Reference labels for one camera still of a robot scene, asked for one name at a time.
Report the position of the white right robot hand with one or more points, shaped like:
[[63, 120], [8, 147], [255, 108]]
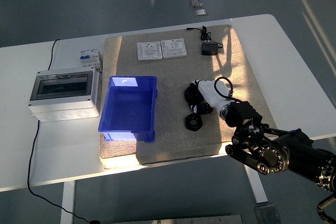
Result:
[[210, 91]]

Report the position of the black hexagonal plastic nut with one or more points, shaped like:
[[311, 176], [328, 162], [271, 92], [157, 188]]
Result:
[[187, 95], [189, 123]]

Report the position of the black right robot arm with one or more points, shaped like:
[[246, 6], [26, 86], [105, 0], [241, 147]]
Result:
[[294, 153]]

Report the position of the grey-brown mat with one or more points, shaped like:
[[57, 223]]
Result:
[[173, 90]]

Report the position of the closed metal floor socket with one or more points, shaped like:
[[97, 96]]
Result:
[[200, 12]]

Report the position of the blue plastic bin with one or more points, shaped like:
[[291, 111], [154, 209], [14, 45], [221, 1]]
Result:
[[126, 108]]

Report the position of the open metal floor socket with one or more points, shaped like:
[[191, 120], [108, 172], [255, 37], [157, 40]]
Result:
[[195, 2]]

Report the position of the white table leg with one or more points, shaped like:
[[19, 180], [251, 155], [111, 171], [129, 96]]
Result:
[[67, 203], [256, 184]]

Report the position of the white circuit breaker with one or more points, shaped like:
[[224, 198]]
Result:
[[89, 58]]

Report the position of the grey metal foot plate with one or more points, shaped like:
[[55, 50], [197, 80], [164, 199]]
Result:
[[267, 214]]

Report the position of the white wall socket panel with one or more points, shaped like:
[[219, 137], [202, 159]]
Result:
[[173, 48], [149, 51]]

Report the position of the white electrical enclosure box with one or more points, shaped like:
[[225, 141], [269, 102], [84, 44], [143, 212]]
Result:
[[63, 103]]

